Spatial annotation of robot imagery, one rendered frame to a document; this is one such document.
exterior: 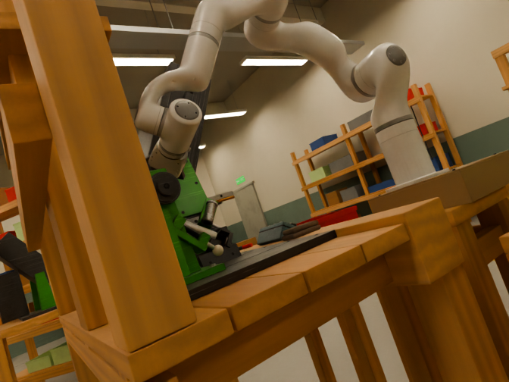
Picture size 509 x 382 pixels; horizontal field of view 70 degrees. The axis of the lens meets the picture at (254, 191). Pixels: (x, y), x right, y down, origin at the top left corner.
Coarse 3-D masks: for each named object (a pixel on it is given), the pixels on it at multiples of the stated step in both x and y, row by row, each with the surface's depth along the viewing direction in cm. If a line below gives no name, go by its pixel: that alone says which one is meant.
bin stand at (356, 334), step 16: (384, 304) 139; (352, 320) 126; (304, 336) 151; (320, 336) 150; (352, 336) 128; (368, 336) 127; (320, 352) 148; (352, 352) 160; (368, 352) 125; (400, 352) 138; (320, 368) 147; (368, 368) 125
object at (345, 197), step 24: (408, 96) 557; (432, 96) 568; (360, 120) 633; (312, 144) 731; (336, 144) 732; (312, 168) 799; (336, 168) 700; (360, 168) 654; (336, 192) 715; (360, 192) 673; (384, 192) 617; (312, 216) 764; (360, 216) 722
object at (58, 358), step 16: (0, 192) 427; (0, 208) 399; (16, 208) 427; (0, 224) 462; (16, 224) 402; (32, 304) 403; (16, 336) 391; (32, 336) 386; (32, 352) 442; (48, 352) 431; (64, 352) 388; (32, 368) 396; (48, 368) 387; (64, 368) 377
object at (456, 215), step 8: (496, 192) 102; (504, 192) 105; (480, 200) 97; (488, 200) 99; (496, 200) 101; (448, 208) 93; (456, 208) 90; (464, 208) 92; (472, 208) 94; (480, 208) 96; (448, 216) 89; (456, 216) 89; (464, 216) 91; (472, 216) 93; (456, 224) 88
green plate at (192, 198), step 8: (184, 168) 123; (192, 168) 124; (192, 176) 122; (184, 184) 119; (192, 184) 121; (200, 184) 122; (184, 192) 118; (192, 192) 119; (200, 192) 120; (176, 200) 115; (184, 200) 116; (192, 200) 118; (200, 200) 119; (184, 208) 115; (192, 208) 116; (200, 208) 117; (184, 216) 114
